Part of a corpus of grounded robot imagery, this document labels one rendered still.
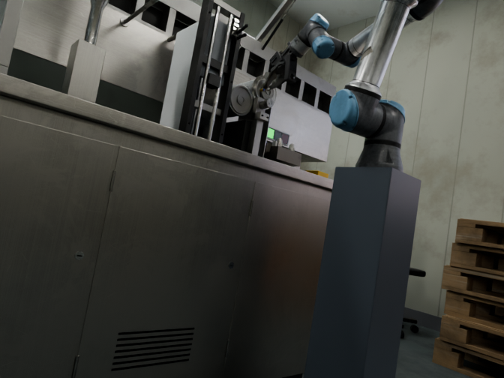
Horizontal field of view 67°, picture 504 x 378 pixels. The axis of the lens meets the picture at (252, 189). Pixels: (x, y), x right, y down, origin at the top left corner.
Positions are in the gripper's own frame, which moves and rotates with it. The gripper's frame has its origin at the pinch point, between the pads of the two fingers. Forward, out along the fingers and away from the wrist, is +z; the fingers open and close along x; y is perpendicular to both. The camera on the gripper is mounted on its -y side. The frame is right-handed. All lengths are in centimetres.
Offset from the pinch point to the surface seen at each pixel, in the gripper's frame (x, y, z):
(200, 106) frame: 36.2, -21.6, 7.2
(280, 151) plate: -13.6, -18.6, 15.8
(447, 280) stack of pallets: -153, -72, 29
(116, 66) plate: 52, 21, 31
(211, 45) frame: 36.4, -4.1, -7.2
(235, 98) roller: 12.7, -3.6, 8.6
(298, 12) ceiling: -197, 282, 26
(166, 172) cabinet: 52, -51, 13
